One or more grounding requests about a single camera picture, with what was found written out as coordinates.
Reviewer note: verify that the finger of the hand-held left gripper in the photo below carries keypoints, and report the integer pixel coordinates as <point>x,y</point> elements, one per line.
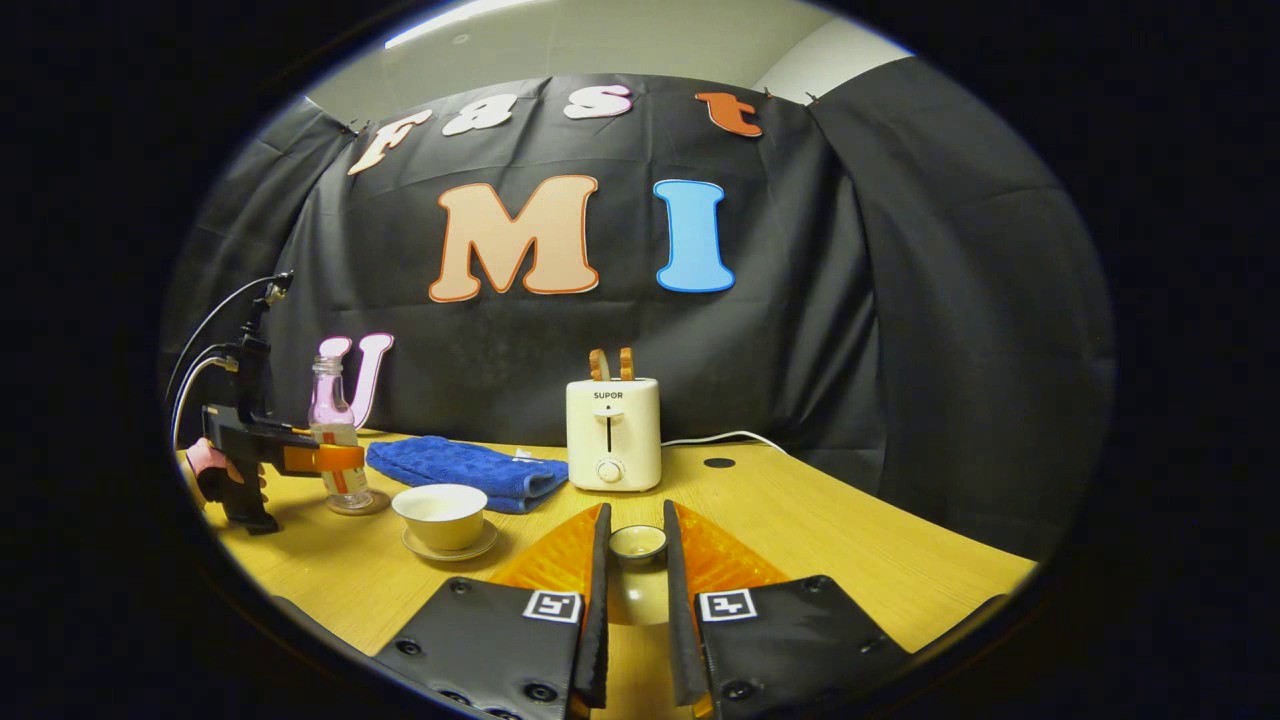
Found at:
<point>325,459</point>

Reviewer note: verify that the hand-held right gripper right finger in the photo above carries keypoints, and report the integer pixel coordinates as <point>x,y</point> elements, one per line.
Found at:
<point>678,620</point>

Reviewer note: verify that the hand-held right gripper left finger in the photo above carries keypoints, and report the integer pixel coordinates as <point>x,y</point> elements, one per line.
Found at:
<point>598,620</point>

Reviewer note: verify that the cream teacup lid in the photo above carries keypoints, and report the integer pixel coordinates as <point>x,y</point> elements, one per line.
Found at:
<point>637,585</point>

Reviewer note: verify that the cream ceramic teacup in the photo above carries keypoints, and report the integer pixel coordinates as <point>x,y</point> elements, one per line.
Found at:
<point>442,515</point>

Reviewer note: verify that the blue towel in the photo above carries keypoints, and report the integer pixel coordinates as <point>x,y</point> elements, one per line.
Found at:
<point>455,468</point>

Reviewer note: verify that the cream ceramic saucer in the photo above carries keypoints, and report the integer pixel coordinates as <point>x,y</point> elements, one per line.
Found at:
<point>455,552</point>

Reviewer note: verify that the white toaster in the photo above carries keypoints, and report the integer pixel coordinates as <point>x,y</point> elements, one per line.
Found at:
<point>613,430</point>

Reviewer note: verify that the toast slice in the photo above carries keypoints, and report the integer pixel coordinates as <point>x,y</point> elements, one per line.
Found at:
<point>627,363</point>
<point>598,365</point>

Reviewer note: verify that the black backdrop cloth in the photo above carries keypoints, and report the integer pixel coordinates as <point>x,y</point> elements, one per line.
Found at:
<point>820,300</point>

